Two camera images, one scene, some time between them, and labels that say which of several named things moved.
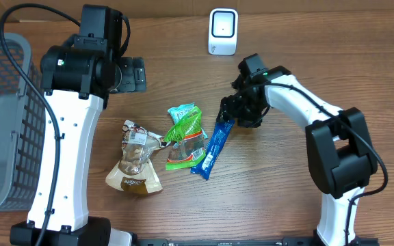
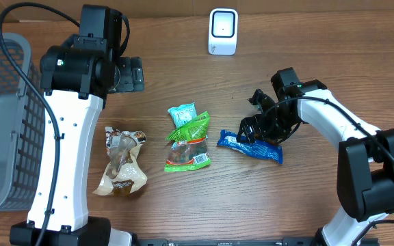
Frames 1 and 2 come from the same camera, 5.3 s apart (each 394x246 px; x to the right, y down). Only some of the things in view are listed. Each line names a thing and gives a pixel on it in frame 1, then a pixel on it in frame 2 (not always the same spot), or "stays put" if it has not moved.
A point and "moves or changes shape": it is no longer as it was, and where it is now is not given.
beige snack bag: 135,173 moves or changes shape
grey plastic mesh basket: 11,115 stays put
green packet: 188,147 moves or changes shape
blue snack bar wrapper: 217,143 -> 258,148
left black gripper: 134,74 stays put
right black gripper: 230,111 -> 265,134
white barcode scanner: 223,30 stays put
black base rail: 246,242 stays put
